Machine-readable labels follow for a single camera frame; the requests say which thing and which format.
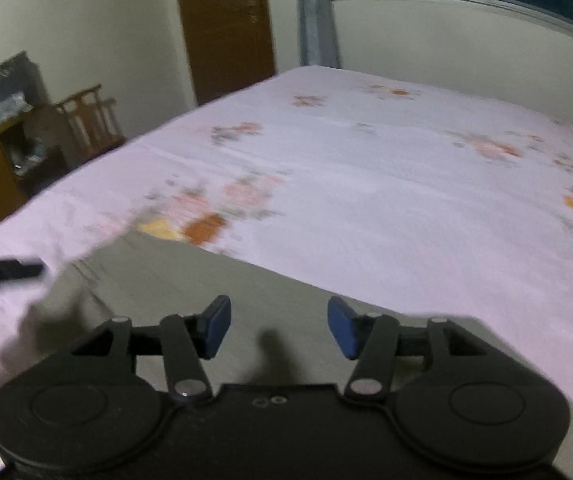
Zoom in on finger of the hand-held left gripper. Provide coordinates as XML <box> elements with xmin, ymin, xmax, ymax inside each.
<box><xmin>0</xmin><ymin>257</ymin><xmax>45</xmax><ymax>291</ymax></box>

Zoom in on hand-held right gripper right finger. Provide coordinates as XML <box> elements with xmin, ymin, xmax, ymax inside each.
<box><xmin>327</xmin><ymin>296</ymin><xmax>490</xmax><ymax>405</ymax></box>

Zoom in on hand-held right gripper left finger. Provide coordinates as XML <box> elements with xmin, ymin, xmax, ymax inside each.
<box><xmin>69</xmin><ymin>295</ymin><xmax>232</xmax><ymax>406</ymax></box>

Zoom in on grey pants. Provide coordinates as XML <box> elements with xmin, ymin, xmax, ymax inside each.
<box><xmin>1</xmin><ymin>234</ymin><xmax>472</xmax><ymax>396</ymax></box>

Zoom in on pink floral bed sheet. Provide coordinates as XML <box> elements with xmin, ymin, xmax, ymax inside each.
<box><xmin>0</xmin><ymin>65</ymin><xmax>573</xmax><ymax>480</ymax></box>

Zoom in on grey box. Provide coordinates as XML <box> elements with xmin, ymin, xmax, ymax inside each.
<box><xmin>0</xmin><ymin>51</ymin><xmax>51</xmax><ymax>113</ymax></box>

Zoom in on brown wooden door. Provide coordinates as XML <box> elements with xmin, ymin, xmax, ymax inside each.
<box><xmin>173</xmin><ymin>0</ymin><xmax>276</xmax><ymax>106</ymax></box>

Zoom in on grey curtain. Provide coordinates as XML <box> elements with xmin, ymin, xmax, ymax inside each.
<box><xmin>293</xmin><ymin>0</ymin><xmax>342</xmax><ymax>69</ymax></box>

